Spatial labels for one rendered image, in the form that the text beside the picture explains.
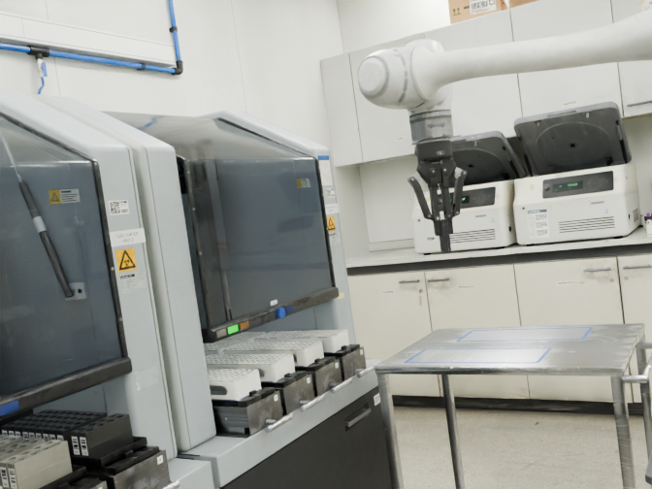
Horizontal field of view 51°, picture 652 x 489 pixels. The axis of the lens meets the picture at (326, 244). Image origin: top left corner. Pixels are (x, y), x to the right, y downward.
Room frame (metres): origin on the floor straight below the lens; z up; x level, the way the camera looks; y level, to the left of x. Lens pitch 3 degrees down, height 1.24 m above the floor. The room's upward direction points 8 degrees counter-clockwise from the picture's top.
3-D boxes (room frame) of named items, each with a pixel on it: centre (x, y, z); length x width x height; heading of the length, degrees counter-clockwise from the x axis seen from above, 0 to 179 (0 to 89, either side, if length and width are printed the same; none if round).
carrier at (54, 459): (1.21, 0.56, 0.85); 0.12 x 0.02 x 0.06; 149
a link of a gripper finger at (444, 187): (1.47, -0.27, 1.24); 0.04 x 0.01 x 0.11; 5
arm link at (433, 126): (1.47, -0.26, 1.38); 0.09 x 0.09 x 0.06
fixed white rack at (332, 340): (2.13, 0.12, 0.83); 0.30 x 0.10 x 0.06; 59
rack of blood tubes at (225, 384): (1.74, 0.36, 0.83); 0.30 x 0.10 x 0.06; 59
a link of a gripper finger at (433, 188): (1.47, -0.24, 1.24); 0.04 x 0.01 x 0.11; 5
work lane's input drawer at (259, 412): (1.81, 0.47, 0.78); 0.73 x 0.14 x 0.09; 59
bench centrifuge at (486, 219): (4.02, -0.89, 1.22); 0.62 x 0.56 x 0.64; 147
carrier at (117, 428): (1.34, 0.48, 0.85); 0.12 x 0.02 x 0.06; 149
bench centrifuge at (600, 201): (3.72, -1.39, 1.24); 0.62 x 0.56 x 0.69; 149
